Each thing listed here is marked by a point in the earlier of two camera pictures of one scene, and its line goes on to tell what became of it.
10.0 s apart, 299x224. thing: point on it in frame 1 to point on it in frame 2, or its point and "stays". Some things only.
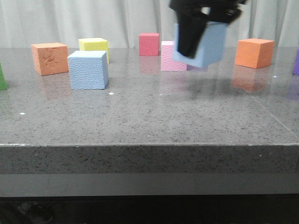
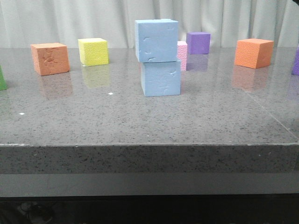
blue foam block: [211, 48] to [157, 40]
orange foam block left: [50, 58] stays
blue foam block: [89, 69] to [161, 79]
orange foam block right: [255, 53] stays
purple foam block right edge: [295, 70] stays
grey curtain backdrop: [23, 23] stays
